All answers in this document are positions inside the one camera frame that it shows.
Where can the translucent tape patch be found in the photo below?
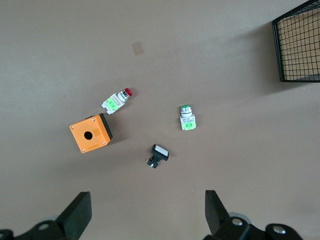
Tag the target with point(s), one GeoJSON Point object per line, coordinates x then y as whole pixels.
{"type": "Point", "coordinates": [138, 48]}

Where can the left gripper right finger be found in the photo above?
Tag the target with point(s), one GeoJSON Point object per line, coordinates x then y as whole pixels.
{"type": "Point", "coordinates": [220, 220]}

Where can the green push button switch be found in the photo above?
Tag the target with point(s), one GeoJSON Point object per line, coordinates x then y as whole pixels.
{"type": "Point", "coordinates": [187, 120]}

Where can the black rectangular white-faced button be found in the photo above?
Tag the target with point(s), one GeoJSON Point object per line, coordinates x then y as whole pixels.
{"type": "Point", "coordinates": [160, 152]}

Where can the red push button switch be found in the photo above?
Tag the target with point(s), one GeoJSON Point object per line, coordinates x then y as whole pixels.
{"type": "Point", "coordinates": [115, 100]}

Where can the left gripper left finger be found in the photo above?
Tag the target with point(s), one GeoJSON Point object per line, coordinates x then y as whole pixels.
{"type": "Point", "coordinates": [75, 215]}

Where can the orange button enclosure box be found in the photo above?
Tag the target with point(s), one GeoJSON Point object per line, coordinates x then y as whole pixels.
{"type": "Point", "coordinates": [88, 133]}

